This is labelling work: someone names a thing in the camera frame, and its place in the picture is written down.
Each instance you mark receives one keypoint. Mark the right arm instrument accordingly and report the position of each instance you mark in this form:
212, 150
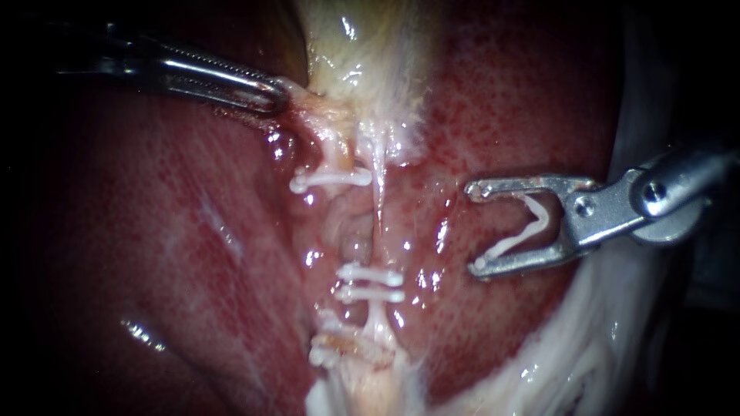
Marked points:
665, 193

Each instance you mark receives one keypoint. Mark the dark red liver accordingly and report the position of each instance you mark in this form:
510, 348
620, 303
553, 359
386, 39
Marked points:
173, 231

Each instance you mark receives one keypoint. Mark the left arm instrument jaw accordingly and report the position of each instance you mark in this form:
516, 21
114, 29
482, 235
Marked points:
231, 75

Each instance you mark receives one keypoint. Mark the white clip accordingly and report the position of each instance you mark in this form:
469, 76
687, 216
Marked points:
523, 238
332, 178
328, 323
370, 274
319, 357
373, 295

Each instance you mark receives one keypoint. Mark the thin tube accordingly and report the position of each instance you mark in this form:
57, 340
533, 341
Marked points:
379, 193
333, 151

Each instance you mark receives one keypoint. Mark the left arm instrument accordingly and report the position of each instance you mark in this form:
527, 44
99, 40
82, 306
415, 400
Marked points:
115, 55

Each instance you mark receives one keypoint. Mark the gallbladder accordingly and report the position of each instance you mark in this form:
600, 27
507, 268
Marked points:
364, 63

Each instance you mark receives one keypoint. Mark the right arm instrument jaw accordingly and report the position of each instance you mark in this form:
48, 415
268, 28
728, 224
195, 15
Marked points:
520, 263
520, 185

